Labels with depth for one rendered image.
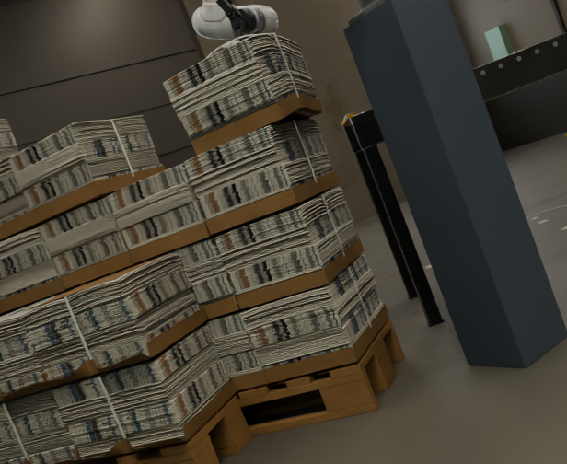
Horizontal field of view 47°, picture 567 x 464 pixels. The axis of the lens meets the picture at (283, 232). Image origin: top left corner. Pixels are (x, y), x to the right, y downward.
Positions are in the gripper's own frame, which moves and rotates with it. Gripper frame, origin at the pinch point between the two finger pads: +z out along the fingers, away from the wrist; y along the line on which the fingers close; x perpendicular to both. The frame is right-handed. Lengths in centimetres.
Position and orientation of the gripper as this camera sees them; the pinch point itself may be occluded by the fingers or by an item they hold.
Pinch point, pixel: (217, 21)
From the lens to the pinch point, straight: 201.9
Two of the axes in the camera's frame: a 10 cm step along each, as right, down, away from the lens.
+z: -3.4, 2.9, -8.9
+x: -8.5, 3.1, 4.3
